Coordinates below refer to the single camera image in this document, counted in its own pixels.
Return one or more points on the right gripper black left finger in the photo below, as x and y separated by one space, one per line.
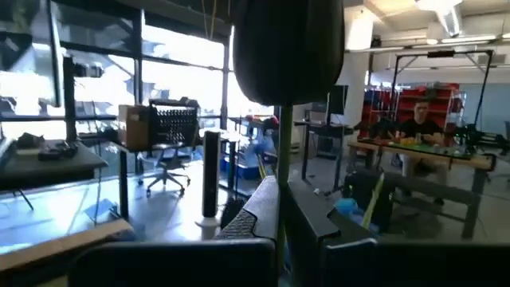
179 263

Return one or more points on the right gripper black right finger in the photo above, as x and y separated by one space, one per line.
358 263

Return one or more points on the blue patterned glass vase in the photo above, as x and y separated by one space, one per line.
346 207

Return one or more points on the yellow artificial tulip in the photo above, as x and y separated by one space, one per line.
372 199

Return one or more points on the black tower fan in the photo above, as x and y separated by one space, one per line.
211 175

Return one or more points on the black table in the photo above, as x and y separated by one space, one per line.
123 183

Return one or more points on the black office chair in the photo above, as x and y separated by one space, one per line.
169 163

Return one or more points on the blue plastic bin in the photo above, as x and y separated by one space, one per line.
247 171

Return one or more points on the black standing desk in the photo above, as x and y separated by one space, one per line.
326 129

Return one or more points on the black perforated crate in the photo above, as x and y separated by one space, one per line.
173 125

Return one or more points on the brown cardboard box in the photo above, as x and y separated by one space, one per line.
133 127

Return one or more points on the person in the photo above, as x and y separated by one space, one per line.
420 127

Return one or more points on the dark desk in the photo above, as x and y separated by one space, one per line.
60 167

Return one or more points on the wooden workbench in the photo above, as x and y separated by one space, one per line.
474 162

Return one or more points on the black computer monitor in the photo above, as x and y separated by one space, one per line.
338 99

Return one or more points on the black desktop device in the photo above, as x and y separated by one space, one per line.
57 151

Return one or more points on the red storage shelf rack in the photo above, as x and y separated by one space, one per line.
442 101

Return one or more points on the large bright window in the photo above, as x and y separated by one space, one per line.
179 52

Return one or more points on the black metal stand frame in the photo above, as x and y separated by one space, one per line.
440 53

